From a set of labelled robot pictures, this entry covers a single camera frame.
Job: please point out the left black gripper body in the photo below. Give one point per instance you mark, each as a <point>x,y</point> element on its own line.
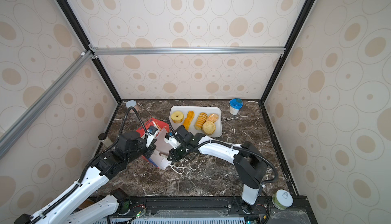
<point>141,149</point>

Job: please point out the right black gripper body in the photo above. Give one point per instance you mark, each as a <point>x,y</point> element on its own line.
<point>176,154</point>

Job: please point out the long twisted fake bread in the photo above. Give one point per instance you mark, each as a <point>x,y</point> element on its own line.
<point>187,122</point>

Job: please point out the red paper gift bag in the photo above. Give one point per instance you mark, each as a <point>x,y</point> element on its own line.
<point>159,158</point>

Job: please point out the round tan fake bun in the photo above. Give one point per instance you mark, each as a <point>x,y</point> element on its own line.
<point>209,127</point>

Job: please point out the ridged oval fake bread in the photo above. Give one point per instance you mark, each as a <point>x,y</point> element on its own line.
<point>201,119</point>

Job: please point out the yellow ring shaped fake bread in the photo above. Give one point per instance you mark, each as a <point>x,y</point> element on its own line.
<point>177,117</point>

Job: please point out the small orange fake bread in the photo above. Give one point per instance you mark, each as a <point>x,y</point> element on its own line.
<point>213,117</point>

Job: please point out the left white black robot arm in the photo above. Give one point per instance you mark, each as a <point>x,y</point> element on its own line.
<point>96,173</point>

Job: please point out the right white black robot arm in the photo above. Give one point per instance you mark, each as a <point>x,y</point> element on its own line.
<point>253,169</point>

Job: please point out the small bottle with black cap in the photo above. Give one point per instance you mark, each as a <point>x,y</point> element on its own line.
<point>105,140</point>

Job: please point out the blue lidded white cup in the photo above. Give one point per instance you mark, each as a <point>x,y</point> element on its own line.
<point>235,105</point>

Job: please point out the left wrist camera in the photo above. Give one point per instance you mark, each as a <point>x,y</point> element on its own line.
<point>152,130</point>

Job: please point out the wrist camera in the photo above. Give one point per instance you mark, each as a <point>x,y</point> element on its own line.
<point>170,139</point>
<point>152,130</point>

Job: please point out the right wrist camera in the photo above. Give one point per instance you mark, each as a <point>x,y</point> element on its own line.
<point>170,139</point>

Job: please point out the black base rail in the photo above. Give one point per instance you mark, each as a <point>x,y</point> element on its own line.
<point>211,210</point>

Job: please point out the horizontal aluminium frame rail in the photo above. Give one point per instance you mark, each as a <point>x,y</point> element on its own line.
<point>188,50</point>

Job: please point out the left diagonal aluminium rail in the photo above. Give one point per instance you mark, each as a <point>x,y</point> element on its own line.
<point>12,135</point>

